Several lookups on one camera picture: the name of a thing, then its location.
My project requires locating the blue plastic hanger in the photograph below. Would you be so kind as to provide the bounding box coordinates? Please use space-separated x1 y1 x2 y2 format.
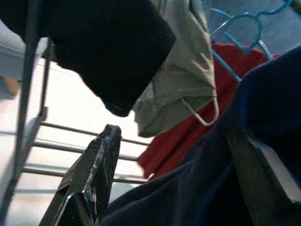
202 0 293 83

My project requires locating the black metal clothes rack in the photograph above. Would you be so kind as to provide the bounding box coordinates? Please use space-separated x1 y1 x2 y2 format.
0 0 151 226

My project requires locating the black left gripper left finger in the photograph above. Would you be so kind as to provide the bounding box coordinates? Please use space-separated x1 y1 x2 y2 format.
39 124 122 226

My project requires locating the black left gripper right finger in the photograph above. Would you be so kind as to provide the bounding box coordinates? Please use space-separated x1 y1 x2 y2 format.
227 131 301 226

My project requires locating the navy blue garment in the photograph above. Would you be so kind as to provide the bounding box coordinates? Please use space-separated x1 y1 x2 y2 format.
100 47 301 226

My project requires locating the grey printed garment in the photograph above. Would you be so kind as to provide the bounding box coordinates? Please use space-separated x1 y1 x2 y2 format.
133 0 218 138

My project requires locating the red knit garment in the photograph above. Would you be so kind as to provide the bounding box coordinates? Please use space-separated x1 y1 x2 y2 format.
137 43 279 181

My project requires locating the black printed garment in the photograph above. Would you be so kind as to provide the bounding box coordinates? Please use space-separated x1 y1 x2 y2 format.
0 0 176 118

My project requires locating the white plastic hanger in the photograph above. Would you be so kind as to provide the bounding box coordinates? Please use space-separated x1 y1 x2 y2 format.
181 96 221 127

